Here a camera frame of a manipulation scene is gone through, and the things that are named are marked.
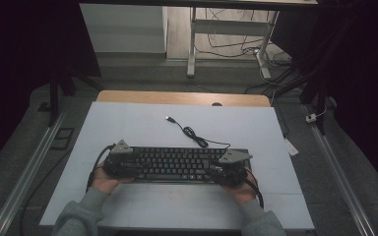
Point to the white paper tag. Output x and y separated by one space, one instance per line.
290 147

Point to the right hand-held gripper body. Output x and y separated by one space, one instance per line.
231 168

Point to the white table cover sheet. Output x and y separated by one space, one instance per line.
144 128

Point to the aluminium floor rail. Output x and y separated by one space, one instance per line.
338 170
29 177

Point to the small white adapter box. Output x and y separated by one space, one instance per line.
310 118

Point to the person's left hand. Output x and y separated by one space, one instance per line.
106 184

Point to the dark curtain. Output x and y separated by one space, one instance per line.
19 65
364 82

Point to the black metal stand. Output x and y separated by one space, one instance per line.
315 91
55 95

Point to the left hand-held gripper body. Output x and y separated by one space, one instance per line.
119 162

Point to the black computer keyboard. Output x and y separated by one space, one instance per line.
177 164

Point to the person's right hand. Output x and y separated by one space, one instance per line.
241 194

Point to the white cabinet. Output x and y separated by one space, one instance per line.
124 29

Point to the white metal desk frame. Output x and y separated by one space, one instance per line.
229 27

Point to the black floor plate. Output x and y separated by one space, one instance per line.
62 139

